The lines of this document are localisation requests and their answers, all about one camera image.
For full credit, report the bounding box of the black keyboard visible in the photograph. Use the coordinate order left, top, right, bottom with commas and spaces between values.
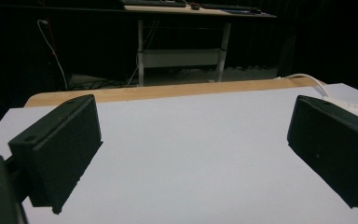
120, 0, 188, 8
200, 3, 263, 15

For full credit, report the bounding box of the white sheet table cover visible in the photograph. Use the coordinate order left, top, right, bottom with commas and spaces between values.
0, 82, 358, 224

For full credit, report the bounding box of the white power strip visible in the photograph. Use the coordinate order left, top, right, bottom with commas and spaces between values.
322, 95, 358, 126

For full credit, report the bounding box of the white hanging cable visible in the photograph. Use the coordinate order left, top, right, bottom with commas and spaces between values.
36, 19, 69, 91

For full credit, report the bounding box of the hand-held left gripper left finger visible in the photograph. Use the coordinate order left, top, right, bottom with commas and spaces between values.
7, 93, 103, 216

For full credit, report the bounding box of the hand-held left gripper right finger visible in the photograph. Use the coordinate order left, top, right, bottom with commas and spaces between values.
286, 94, 358, 209

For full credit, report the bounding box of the wooden desk with white legs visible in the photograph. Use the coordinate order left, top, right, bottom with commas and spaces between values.
122, 4, 278, 88

